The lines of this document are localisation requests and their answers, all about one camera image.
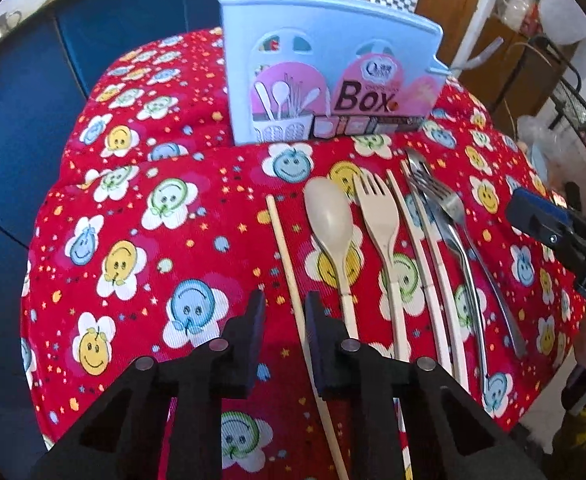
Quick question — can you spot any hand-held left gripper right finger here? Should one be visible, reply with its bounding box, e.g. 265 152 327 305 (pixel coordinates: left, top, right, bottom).
304 291 548 480

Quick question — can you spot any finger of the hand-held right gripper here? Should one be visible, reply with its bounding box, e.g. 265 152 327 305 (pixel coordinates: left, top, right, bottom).
505 187 581 261

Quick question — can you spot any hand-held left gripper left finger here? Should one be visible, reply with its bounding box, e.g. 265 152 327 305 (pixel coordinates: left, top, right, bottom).
30 289 266 480

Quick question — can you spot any wooden chopstick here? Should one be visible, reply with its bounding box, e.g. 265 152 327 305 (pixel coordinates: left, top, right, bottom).
266 196 350 480

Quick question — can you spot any beige chopstick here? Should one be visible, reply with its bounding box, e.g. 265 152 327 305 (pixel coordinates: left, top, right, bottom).
386 169 451 368
401 160 470 392

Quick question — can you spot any beige plastic spoon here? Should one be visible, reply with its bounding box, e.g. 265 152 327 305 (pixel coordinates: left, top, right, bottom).
304 176 360 341

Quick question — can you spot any beige plastic fork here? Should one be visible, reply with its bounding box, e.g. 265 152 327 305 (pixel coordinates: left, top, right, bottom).
352 171 411 361

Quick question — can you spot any light blue utensil box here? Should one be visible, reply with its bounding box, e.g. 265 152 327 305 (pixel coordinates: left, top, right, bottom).
216 0 446 147

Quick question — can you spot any clear plastic bag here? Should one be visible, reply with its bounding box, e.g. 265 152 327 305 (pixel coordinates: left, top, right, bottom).
497 0 540 32
517 114 560 161

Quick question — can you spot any red smiley flower printed cloth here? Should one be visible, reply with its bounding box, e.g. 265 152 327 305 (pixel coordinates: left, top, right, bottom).
20 27 586 480

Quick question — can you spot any white plastic bag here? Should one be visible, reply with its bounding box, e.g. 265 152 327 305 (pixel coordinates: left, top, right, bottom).
538 0 586 46

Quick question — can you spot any wooden door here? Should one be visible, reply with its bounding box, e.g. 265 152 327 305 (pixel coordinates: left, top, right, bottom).
315 0 494 61

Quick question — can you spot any metal cup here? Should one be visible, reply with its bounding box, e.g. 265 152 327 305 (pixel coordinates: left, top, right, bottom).
0 10 24 50

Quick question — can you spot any black wire rack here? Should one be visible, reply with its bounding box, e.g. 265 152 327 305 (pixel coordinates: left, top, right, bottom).
523 35 586 171

